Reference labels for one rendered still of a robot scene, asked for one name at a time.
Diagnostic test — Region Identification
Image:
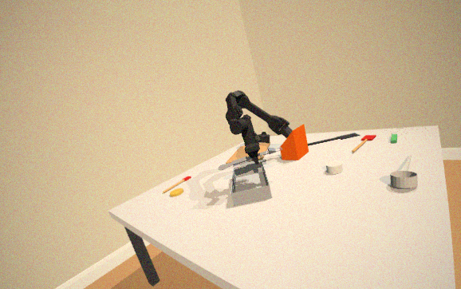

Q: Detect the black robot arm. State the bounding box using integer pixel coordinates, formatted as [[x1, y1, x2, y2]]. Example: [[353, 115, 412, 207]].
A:
[[225, 90, 293, 144]]

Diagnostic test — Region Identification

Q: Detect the grey roasting tin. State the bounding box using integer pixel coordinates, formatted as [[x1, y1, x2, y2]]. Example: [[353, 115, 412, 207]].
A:
[[230, 161, 273, 206]]

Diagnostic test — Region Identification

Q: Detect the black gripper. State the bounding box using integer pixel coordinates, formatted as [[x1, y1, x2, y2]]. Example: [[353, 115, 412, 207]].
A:
[[242, 129, 260, 164]]

